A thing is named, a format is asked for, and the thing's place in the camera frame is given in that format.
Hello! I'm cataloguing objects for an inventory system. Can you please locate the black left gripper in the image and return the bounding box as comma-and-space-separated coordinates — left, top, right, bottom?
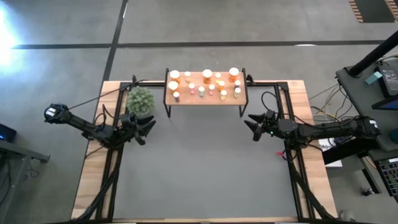
120, 111, 157, 146

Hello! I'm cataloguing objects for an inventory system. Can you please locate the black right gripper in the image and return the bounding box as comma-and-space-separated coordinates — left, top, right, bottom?
244, 109, 299, 142

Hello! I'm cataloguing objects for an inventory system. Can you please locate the wooden shelf with black legs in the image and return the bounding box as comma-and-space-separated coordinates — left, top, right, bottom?
163, 67, 249, 118

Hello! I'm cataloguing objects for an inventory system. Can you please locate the green succulent in grey pot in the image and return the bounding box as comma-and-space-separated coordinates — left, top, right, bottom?
126, 85, 156, 118

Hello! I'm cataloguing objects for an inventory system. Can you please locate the white paper sheet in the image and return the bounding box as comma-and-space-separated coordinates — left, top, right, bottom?
318, 136, 343, 168

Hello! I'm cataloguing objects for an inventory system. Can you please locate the grey side table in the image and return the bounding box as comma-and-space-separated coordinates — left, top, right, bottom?
335, 54, 398, 153

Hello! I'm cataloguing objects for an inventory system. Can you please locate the small teal box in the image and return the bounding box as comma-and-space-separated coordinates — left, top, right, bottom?
365, 71, 382, 85

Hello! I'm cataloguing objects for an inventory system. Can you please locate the black side desk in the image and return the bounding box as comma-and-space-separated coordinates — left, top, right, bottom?
0, 138, 50, 218

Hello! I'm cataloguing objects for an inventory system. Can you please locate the black laptop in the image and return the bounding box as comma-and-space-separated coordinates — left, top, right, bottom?
371, 95, 398, 111

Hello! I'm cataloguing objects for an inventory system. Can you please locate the black vertical pole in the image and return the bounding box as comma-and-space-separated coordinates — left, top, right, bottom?
348, 29, 398, 77

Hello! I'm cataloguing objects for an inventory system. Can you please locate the black power adapter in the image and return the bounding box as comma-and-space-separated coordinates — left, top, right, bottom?
374, 63, 398, 97

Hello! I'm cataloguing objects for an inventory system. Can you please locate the black device with blue light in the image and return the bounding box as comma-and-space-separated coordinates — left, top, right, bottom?
0, 123, 18, 143

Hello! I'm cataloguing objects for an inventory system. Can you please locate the black control keypad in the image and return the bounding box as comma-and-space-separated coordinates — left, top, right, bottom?
374, 157, 398, 197

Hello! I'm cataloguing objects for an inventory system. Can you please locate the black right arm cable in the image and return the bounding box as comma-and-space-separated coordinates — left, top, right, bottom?
260, 90, 301, 124

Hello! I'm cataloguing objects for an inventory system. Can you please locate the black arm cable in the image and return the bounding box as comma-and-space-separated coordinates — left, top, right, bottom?
260, 90, 301, 124
67, 74, 150, 110

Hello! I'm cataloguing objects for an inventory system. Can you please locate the black aluminium table frame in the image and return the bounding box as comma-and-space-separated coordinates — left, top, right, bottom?
70, 79, 340, 223

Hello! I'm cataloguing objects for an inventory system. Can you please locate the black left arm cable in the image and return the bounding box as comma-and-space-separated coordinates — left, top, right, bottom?
67, 74, 150, 110

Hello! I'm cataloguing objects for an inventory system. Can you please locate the bundle of floor cables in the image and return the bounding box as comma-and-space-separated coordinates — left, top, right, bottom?
309, 83, 343, 125

